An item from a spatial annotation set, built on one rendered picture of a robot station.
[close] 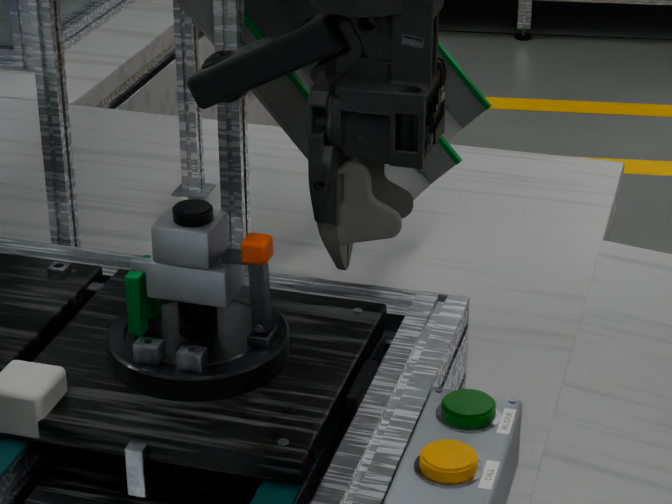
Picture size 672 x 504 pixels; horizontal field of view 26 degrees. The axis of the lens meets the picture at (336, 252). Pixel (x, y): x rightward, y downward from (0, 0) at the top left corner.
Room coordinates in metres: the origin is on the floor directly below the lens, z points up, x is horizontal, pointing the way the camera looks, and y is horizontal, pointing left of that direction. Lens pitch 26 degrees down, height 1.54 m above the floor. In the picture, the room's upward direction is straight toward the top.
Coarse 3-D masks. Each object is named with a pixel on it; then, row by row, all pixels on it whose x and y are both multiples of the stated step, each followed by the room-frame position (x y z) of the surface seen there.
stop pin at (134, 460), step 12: (132, 444) 0.86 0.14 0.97; (144, 444) 0.86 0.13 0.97; (132, 456) 0.85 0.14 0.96; (144, 456) 0.85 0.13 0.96; (132, 468) 0.85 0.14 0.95; (144, 468) 0.85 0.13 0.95; (132, 480) 0.85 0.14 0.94; (144, 480) 0.85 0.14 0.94; (132, 492) 0.85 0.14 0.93; (144, 492) 0.85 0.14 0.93
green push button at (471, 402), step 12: (444, 396) 0.92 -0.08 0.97; (456, 396) 0.91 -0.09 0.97; (468, 396) 0.91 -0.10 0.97; (480, 396) 0.91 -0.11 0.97; (444, 408) 0.90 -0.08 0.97; (456, 408) 0.90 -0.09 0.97; (468, 408) 0.90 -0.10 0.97; (480, 408) 0.90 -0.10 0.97; (492, 408) 0.90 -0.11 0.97; (456, 420) 0.89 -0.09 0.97; (468, 420) 0.89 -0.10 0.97; (480, 420) 0.89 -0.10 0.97; (492, 420) 0.89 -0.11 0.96
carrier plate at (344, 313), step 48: (240, 288) 1.09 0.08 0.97; (96, 336) 1.01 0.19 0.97; (336, 336) 1.01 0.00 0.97; (96, 384) 0.93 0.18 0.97; (288, 384) 0.93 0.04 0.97; (336, 384) 0.93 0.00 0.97; (0, 432) 0.89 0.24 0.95; (48, 432) 0.88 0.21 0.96; (96, 432) 0.87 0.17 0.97; (144, 432) 0.87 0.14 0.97; (192, 432) 0.87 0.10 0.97; (240, 432) 0.87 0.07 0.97; (288, 432) 0.87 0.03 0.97; (288, 480) 0.83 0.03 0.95
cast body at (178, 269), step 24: (168, 216) 0.98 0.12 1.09; (192, 216) 0.96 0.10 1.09; (216, 216) 0.98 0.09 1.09; (168, 240) 0.96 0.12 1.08; (192, 240) 0.96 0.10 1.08; (216, 240) 0.97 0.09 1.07; (144, 264) 0.99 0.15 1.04; (168, 264) 0.96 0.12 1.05; (192, 264) 0.96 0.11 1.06; (216, 264) 0.96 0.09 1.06; (168, 288) 0.96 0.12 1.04; (192, 288) 0.96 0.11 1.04; (216, 288) 0.95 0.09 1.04
